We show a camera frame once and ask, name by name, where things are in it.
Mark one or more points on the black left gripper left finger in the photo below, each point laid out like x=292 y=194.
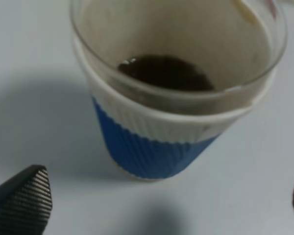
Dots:
x=25 y=202

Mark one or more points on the blue sleeved paper cup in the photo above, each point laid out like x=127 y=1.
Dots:
x=168 y=77

